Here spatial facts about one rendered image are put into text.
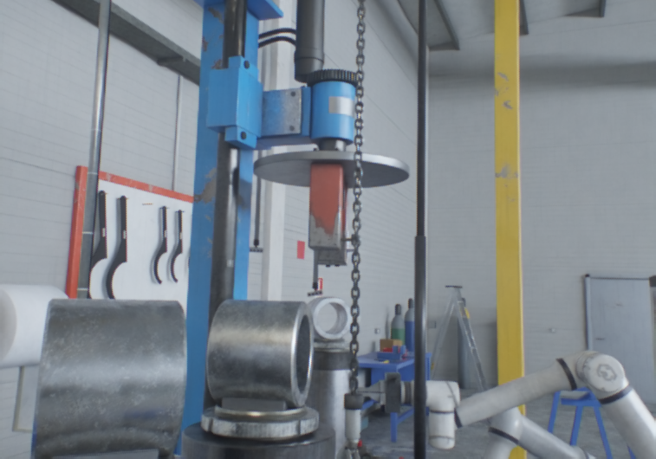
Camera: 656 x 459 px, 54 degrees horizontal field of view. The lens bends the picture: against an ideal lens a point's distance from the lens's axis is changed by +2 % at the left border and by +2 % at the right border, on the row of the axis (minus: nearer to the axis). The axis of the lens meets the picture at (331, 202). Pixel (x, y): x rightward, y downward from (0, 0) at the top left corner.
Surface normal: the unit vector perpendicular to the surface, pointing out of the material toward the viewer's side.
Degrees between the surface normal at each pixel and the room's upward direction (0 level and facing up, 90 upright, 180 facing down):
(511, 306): 90
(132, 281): 90
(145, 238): 90
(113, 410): 104
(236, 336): 70
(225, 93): 90
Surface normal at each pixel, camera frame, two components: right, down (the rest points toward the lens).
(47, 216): 0.94, -0.03
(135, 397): 0.36, 0.02
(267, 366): -0.16, 0.00
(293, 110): -0.35, -0.14
